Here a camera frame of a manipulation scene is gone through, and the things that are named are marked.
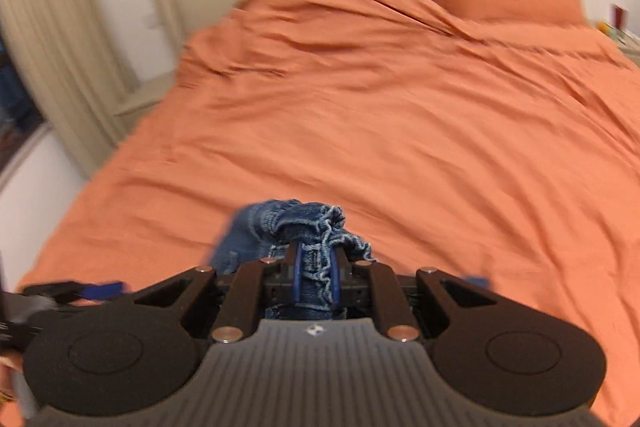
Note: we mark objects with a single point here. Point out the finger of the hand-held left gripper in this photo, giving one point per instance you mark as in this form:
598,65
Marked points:
102,291

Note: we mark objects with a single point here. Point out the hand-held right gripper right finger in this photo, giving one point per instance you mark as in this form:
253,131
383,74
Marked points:
336,279

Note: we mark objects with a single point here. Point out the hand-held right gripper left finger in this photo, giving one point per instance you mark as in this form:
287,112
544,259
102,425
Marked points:
296,274

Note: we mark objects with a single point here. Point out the blue denim pants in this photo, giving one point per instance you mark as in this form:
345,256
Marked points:
280,227

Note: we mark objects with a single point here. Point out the orange duvet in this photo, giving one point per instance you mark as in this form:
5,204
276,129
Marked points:
400,117

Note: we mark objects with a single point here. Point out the beige nightstand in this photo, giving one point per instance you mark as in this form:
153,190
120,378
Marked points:
145,97

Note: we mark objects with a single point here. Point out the dark window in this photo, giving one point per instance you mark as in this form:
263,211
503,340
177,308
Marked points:
17,107

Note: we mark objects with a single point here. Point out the beige curtain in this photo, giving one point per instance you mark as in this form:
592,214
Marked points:
60,32

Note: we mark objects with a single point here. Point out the white nightstand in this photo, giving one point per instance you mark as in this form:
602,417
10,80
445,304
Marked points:
625,39

